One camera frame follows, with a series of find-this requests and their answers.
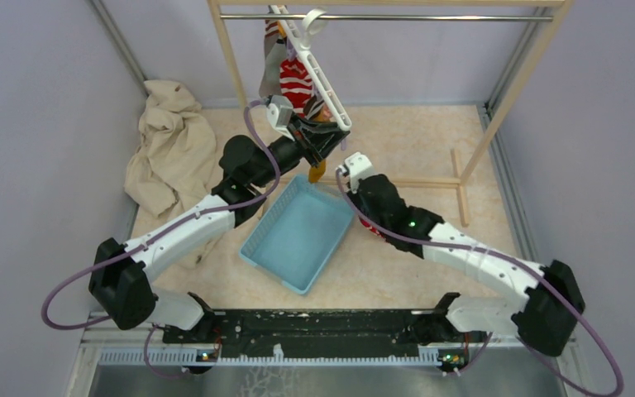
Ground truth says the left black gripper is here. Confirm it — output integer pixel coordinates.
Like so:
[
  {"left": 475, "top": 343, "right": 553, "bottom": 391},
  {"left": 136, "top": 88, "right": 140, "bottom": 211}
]
[{"left": 251, "top": 110, "right": 349, "bottom": 188}]

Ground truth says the mustard yellow sock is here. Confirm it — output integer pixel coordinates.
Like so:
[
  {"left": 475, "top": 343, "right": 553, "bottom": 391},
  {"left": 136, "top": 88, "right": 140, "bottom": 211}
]
[{"left": 303, "top": 96, "right": 332, "bottom": 184}]

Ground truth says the red Santa Christmas sock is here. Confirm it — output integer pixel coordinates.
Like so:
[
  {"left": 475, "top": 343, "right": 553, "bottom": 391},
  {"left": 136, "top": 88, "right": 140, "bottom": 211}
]
[{"left": 365, "top": 222, "right": 385, "bottom": 241}]

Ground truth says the white plastic clip hanger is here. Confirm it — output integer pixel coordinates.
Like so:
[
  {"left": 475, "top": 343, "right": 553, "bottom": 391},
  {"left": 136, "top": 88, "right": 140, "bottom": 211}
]
[{"left": 270, "top": 5, "right": 352, "bottom": 131}]

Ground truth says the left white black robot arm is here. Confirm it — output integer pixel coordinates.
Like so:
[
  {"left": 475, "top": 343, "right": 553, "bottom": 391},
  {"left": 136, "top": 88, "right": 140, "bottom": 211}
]
[{"left": 88, "top": 112, "right": 351, "bottom": 342}]

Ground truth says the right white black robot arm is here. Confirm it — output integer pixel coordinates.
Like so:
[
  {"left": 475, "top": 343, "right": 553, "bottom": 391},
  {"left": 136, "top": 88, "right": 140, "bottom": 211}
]
[{"left": 339, "top": 174, "right": 585, "bottom": 357}]

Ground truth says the red white striped sock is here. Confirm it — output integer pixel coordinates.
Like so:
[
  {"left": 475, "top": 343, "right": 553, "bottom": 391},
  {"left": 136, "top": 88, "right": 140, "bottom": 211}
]
[{"left": 279, "top": 59, "right": 314, "bottom": 115}]

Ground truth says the blue plastic basket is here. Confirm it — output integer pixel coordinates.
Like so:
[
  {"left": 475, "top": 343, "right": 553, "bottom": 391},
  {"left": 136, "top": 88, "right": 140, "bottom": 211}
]
[{"left": 239, "top": 175, "right": 355, "bottom": 295}]

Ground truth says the grey striped-cuff sock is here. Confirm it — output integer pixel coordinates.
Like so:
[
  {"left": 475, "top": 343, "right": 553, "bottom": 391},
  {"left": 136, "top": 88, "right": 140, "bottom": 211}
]
[{"left": 263, "top": 19, "right": 282, "bottom": 57}]

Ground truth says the beige crumpled cloth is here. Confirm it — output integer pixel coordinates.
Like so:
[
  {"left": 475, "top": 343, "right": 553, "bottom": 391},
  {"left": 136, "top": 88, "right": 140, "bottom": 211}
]
[{"left": 123, "top": 79, "right": 219, "bottom": 237}]

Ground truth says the metal rack rod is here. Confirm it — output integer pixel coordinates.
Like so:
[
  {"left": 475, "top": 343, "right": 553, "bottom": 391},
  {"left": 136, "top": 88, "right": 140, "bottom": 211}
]
[{"left": 220, "top": 14, "right": 553, "bottom": 22}]

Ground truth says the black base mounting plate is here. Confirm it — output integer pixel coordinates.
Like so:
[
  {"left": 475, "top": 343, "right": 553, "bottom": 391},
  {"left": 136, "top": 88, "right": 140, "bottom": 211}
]
[{"left": 163, "top": 309, "right": 485, "bottom": 359}]

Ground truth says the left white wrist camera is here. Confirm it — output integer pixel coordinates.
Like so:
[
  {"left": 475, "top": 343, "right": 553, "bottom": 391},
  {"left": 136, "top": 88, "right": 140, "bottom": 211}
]
[{"left": 266, "top": 95, "right": 294, "bottom": 140}]

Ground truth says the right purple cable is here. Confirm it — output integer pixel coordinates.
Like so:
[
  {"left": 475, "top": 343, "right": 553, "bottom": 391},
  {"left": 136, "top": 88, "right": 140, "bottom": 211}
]
[{"left": 335, "top": 166, "right": 624, "bottom": 397}]

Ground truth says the purple cable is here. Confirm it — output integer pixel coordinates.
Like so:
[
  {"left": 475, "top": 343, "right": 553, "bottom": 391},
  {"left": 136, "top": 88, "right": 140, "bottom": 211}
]
[
  {"left": 41, "top": 99, "right": 282, "bottom": 379},
  {"left": 335, "top": 166, "right": 624, "bottom": 397}
]

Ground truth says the wooden clothes rack frame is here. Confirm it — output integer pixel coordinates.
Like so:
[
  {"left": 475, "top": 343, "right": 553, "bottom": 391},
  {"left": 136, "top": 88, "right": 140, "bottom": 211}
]
[{"left": 208, "top": 1, "right": 572, "bottom": 226}]

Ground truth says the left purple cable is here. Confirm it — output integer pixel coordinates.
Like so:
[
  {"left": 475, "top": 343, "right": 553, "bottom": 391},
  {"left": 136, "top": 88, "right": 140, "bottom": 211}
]
[{"left": 41, "top": 99, "right": 282, "bottom": 379}]

